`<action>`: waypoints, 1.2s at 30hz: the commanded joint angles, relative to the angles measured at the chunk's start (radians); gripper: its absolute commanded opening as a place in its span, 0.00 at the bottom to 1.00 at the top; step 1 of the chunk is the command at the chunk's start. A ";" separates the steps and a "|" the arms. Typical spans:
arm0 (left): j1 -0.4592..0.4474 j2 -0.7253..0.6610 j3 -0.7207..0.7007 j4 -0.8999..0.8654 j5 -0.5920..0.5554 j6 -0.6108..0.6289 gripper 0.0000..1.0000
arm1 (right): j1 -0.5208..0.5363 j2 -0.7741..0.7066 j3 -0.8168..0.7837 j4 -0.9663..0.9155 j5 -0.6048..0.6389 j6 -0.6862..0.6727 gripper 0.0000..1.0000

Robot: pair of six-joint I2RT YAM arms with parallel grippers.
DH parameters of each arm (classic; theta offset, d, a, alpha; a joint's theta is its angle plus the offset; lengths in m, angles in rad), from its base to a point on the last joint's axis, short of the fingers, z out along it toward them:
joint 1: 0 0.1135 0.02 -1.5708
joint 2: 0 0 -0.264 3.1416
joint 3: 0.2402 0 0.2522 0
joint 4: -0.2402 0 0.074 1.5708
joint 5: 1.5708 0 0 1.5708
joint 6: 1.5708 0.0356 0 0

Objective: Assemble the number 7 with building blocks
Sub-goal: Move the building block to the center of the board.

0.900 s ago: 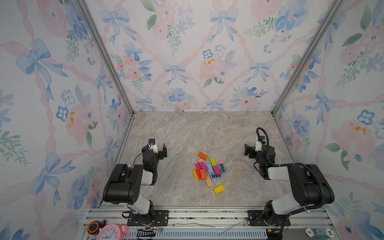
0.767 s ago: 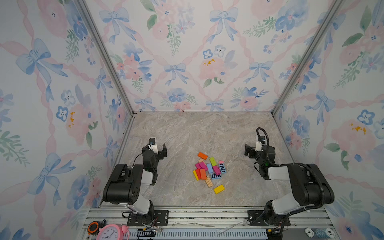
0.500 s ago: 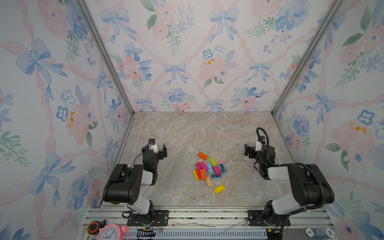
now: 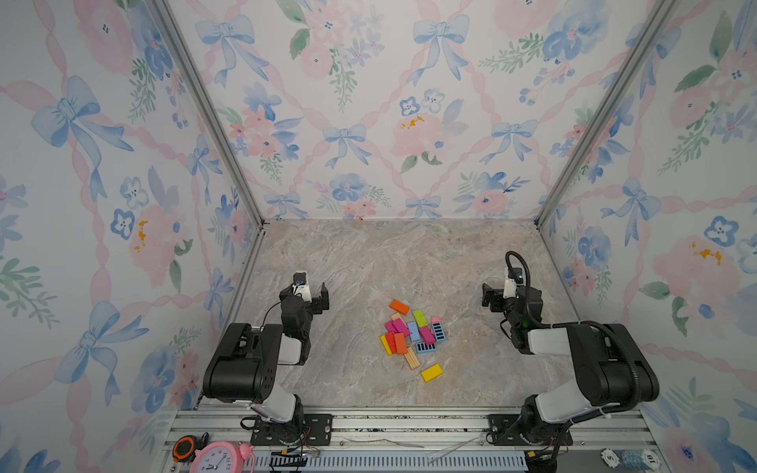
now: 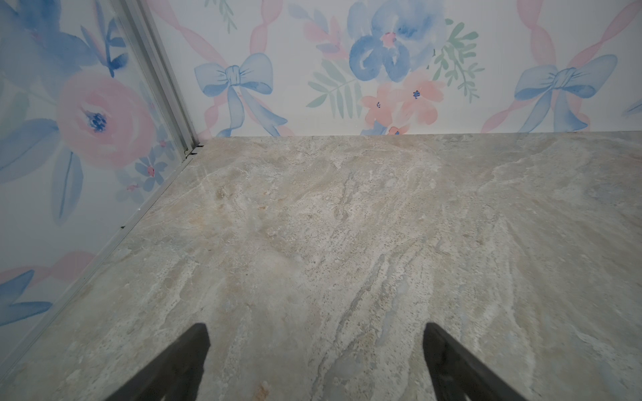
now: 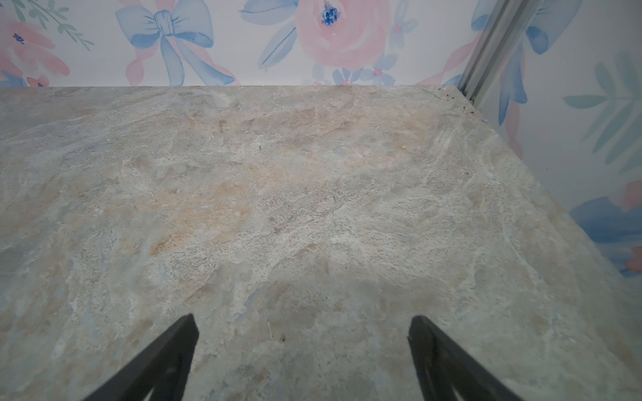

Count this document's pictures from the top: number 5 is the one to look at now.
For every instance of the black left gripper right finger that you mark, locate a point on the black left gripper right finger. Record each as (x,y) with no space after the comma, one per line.
(456,374)

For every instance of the aluminium left corner post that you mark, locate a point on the aluminium left corner post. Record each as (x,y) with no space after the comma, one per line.
(139,25)

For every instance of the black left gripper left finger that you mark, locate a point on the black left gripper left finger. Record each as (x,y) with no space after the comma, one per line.
(174,374)

